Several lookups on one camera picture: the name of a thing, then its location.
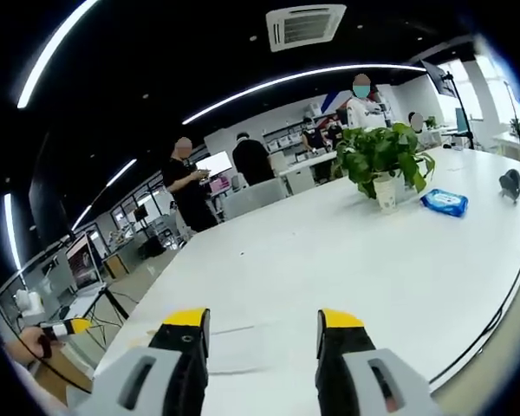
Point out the ceiling air conditioner vent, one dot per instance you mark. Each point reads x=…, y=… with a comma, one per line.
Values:
x=305, y=27

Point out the white paper sheet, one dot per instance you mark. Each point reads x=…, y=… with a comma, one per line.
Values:
x=242, y=351

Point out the white cabinet desk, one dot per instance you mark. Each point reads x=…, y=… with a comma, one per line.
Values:
x=305, y=171

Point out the blue wet wipes packet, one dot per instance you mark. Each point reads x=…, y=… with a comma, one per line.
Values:
x=444, y=202

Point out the black plastic object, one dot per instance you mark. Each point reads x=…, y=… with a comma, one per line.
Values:
x=510, y=183

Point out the thin black stand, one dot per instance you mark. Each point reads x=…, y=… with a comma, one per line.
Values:
x=516, y=125

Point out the computer monitor on stand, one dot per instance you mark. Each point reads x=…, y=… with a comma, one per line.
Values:
x=83, y=262

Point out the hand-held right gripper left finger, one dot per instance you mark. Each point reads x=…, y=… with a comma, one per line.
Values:
x=164, y=372

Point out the green potted plant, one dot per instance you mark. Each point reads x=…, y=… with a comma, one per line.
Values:
x=379, y=151

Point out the white paper plant cup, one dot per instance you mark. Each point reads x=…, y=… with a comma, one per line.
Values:
x=385, y=195

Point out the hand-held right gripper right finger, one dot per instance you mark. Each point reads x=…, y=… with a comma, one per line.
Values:
x=355, y=372

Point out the white glowing monitor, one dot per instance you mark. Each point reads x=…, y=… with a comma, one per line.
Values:
x=216, y=164

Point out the short ceiling light strip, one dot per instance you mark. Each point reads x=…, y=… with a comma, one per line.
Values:
x=121, y=172
x=12, y=234
x=81, y=217

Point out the grey office chair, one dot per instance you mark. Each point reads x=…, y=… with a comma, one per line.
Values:
x=253, y=199

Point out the black tripod with panel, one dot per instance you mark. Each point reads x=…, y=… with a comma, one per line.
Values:
x=442, y=80

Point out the cardboard box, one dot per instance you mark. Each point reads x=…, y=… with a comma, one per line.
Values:
x=115, y=265

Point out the person's left hand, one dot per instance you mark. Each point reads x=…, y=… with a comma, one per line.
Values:
x=26, y=346

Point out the long curved ceiling light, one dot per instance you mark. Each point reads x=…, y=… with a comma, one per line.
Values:
x=294, y=78
x=52, y=47

